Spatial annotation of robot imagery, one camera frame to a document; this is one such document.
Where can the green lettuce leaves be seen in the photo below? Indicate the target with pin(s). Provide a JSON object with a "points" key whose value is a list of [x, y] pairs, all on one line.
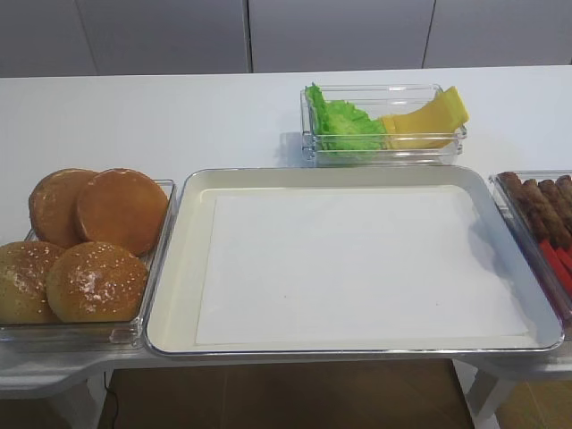
{"points": [[341, 126]]}

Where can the clear lettuce cheese container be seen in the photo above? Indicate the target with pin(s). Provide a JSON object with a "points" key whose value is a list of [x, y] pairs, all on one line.
{"points": [[378, 101]]}

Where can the white paper sheet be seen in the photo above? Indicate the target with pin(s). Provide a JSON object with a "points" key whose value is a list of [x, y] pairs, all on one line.
{"points": [[307, 267]]}

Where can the large white metal tray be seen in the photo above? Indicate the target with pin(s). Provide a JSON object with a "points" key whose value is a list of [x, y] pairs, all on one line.
{"points": [[172, 327]]}

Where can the right bottom bun half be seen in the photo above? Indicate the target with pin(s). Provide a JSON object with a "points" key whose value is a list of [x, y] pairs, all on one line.
{"points": [[122, 207]]}

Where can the bun half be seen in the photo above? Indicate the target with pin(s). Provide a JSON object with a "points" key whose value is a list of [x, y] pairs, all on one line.
{"points": [[52, 206], [122, 207]]}

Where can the yellow cheese slices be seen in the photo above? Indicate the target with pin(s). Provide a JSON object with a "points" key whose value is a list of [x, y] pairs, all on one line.
{"points": [[428, 127]]}

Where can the right sesame top bun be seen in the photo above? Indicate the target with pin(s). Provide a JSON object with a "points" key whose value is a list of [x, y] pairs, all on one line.
{"points": [[96, 282]]}

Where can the sesame bun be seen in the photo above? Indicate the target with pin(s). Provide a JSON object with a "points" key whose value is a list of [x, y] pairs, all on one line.
{"points": [[96, 282], [24, 268]]}

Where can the clear plastic bun container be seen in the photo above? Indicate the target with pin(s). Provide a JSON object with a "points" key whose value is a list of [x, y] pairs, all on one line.
{"points": [[102, 335]]}

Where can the brown meat patty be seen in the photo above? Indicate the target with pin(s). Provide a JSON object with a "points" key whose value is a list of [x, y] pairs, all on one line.
{"points": [[520, 201], [564, 184], [544, 220], [559, 214]]}

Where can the left bottom bun half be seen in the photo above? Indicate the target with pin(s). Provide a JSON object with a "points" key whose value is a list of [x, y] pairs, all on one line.
{"points": [[52, 206]]}

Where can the clear patty tomato container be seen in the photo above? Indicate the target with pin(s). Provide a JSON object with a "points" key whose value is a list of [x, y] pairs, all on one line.
{"points": [[558, 297]]}

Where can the left sesame top bun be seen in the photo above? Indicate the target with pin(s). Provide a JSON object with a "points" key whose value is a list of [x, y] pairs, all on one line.
{"points": [[24, 268]]}

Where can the red tomato slice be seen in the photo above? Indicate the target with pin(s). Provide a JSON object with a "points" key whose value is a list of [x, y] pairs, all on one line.
{"points": [[565, 259], [552, 258]]}

